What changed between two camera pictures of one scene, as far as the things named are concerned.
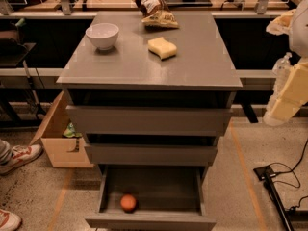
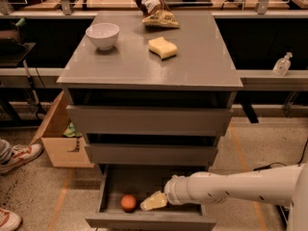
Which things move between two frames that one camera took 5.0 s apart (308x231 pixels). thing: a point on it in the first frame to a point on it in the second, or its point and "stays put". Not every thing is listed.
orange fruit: (128, 203) stays put
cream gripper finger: (282, 24) to (179, 191)
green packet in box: (71, 131) stays put
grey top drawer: (148, 121) stays put
